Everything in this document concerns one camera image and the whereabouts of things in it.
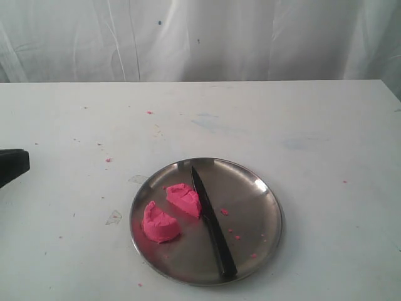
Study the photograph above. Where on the white backdrop cloth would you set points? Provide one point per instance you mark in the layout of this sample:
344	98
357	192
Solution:
177	41

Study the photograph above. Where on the pink dough lump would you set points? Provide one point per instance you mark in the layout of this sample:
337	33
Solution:
158	226

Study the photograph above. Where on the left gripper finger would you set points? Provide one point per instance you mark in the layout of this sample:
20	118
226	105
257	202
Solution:
13	163

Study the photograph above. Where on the pink dough cut piece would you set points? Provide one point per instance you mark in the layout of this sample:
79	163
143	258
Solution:
185	198

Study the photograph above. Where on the black knife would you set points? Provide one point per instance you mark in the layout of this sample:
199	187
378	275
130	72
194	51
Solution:
225	262

